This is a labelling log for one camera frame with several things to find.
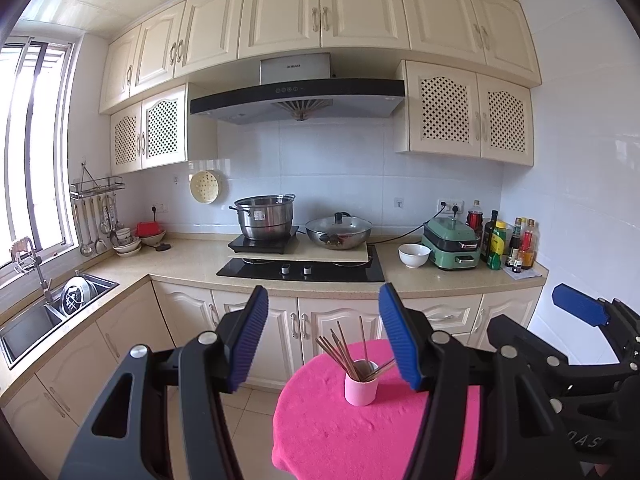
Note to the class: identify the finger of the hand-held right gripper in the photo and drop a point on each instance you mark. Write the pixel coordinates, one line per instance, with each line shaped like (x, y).
(580, 305)
(520, 337)

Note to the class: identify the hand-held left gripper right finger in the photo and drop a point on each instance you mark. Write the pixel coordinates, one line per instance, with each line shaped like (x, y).
(397, 340)

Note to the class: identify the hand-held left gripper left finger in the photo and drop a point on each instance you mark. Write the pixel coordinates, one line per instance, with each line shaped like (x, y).
(247, 340)

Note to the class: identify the bunch of wooden chopsticks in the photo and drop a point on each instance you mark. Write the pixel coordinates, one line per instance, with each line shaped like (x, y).
(340, 355)

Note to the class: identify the pink cup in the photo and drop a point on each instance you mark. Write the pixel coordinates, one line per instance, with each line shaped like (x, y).
(361, 390)

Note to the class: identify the white paper sheet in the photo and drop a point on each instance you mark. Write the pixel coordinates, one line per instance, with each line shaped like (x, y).
(530, 274)

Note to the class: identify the cream lower cabinets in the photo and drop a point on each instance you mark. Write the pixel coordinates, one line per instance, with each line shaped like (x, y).
(320, 320)

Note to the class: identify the black glass gas hob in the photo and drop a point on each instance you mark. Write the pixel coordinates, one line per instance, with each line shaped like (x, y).
(345, 272)

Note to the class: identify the white bowl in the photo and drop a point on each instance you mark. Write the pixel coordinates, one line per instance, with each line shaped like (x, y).
(414, 256)

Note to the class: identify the beige kitchen countertop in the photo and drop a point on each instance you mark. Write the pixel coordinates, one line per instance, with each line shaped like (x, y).
(190, 265)

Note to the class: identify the black induction cooker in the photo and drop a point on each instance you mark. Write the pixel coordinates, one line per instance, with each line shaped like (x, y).
(260, 246)

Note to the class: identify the row of condiment bottles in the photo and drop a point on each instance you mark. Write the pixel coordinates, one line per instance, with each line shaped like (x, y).
(497, 240)

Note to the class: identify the green electric cooker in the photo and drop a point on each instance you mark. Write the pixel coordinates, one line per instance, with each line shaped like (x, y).
(450, 250)

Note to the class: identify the light wooden board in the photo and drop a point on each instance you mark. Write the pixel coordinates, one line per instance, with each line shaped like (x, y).
(330, 256)

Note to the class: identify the pink round tablecloth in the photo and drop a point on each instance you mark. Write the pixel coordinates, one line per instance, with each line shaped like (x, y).
(340, 435)

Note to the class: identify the stainless steel pot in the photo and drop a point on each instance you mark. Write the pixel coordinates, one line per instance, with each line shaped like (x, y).
(265, 222)

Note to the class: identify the wok with glass lid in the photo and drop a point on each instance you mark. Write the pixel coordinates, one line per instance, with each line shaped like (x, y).
(340, 232)

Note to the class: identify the red container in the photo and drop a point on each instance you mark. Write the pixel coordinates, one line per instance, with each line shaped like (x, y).
(149, 229)

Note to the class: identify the stack of white bowls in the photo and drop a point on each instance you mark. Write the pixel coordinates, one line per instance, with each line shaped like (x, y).
(127, 247)

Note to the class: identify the cream perforated steamer plate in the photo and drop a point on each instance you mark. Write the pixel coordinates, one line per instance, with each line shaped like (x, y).
(204, 187)

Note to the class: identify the round steel dish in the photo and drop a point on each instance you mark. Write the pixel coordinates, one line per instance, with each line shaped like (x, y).
(75, 297)

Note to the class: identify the hanging steel ladle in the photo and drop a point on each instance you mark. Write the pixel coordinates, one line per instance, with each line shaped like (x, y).
(85, 227)
(111, 220)
(99, 225)

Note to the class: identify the narrow cream lattice door cabinet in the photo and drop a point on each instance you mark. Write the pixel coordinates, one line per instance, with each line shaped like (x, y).
(165, 159)

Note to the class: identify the wide cream lattice door cabinet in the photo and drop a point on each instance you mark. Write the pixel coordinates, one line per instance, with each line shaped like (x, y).
(445, 146)

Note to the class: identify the steel kitchen sink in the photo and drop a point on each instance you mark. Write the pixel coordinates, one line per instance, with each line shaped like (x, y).
(30, 330)

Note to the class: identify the steel faucet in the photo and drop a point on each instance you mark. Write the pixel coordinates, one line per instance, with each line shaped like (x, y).
(40, 270)

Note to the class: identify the black steel range hood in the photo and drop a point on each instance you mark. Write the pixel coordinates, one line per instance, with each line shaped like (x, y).
(300, 95)

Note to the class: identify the barred kitchen window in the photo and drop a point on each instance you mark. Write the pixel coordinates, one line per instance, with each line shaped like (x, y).
(45, 160)

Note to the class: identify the small wall hook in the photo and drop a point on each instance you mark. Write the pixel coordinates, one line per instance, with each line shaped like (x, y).
(398, 202)

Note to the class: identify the double white wall socket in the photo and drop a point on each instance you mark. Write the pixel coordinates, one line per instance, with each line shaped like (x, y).
(450, 206)

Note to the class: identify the wall utensil rack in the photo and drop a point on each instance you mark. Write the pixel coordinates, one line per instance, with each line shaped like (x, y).
(97, 187)

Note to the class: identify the cream upper wall cabinets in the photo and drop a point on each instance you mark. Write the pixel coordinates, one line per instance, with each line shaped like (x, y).
(280, 10)

